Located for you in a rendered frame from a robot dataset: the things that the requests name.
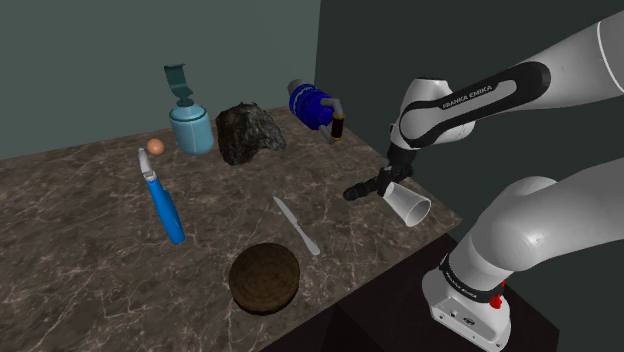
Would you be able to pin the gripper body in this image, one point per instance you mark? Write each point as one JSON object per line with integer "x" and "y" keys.
{"x": 401, "y": 157}

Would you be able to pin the light blue pump bottle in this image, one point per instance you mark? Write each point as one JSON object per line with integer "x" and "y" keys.
{"x": 192, "y": 129}

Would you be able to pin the silver butter knife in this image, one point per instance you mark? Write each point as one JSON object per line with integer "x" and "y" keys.
{"x": 297, "y": 226}

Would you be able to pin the dark grey rock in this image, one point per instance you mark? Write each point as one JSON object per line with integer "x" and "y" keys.
{"x": 246, "y": 134}

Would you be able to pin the white cup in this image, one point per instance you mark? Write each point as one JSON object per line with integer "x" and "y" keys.
{"x": 409, "y": 204}

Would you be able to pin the small orange egg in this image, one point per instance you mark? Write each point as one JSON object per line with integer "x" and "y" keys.
{"x": 155, "y": 146}

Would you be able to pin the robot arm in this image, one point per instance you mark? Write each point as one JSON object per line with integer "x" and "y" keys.
{"x": 536, "y": 229}

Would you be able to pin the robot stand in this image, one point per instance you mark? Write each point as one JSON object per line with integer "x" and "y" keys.
{"x": 390, "y": 312}

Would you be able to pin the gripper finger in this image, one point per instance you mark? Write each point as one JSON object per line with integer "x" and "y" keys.
{"x": 362, "y": 191}
{"x": 385, "y": 181}

